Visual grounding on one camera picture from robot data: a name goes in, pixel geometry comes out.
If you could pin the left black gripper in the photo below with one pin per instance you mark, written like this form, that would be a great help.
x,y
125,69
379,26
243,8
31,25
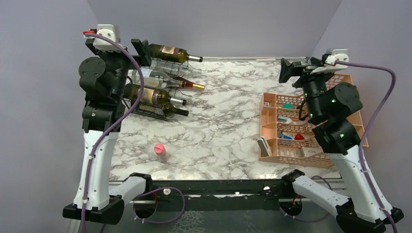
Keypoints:
x,y
143,58

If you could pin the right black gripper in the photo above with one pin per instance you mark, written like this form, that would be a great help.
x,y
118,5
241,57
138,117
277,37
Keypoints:
x,y
295,68

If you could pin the dark green wine bottle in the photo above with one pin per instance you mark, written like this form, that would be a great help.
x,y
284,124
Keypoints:
x,y
169,109
172,54

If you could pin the clear glass wine bottle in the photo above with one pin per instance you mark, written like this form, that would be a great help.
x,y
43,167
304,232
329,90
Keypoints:
x,y
158,79

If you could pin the green wine bottle tan label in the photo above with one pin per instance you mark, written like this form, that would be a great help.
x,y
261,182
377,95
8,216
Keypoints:
x,y
151,96

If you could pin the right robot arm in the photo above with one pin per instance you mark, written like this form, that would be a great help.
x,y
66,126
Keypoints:
x,y
366,210

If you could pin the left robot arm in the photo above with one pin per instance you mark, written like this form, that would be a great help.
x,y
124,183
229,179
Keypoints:
x,y
103,78

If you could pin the clear empty glass bottle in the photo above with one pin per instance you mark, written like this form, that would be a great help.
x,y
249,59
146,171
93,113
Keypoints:
x,y
176,69

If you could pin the amber bottle gold cap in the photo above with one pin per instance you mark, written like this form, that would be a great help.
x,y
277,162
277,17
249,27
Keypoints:
x,y
186,84

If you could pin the small pink capped bottle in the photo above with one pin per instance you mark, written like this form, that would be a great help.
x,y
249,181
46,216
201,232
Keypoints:
x,y
161,152

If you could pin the red triangular item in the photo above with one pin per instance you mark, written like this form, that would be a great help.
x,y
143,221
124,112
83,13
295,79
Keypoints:
x,y
298,136

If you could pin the orange plastic desk organizer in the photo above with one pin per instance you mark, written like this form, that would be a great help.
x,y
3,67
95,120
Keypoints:
x,y
279,126

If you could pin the white grey device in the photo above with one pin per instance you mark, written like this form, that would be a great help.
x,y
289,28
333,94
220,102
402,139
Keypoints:
x,y
265,150

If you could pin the black wire wine rack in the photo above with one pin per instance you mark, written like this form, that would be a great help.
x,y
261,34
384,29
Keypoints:
x,y
142,108

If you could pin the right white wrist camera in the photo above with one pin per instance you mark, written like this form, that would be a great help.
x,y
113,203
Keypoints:
x,y
333,60

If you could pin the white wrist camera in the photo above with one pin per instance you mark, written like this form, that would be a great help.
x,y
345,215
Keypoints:
x,y
110,32
333,60

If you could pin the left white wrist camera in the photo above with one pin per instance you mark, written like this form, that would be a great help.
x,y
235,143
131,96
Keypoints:
x,y
110,32

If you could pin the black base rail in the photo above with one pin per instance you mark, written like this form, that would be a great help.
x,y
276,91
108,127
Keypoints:
x,y
216,195

